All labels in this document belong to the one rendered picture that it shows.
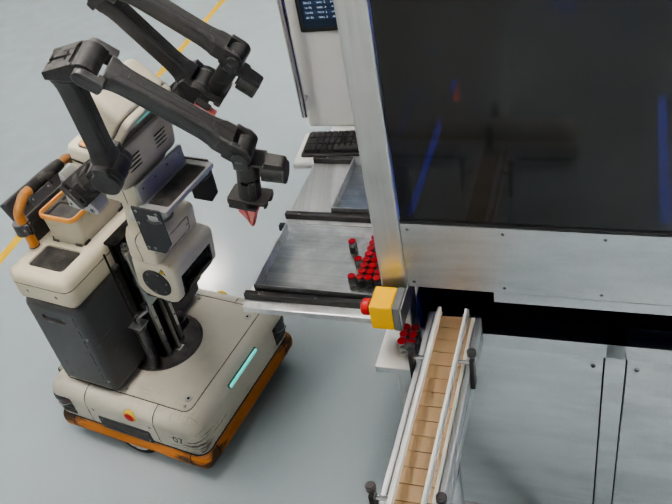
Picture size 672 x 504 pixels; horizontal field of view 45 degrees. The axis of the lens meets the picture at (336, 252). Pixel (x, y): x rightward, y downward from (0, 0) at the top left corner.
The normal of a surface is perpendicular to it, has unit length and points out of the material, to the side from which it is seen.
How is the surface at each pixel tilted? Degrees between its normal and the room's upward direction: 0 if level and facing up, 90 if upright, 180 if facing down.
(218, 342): 0
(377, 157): 90
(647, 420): 90
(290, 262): 0
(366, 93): 90
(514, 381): 90
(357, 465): 0
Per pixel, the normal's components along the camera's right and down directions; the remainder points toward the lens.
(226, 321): -0.16, -0.75
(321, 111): -0.20, 0.66
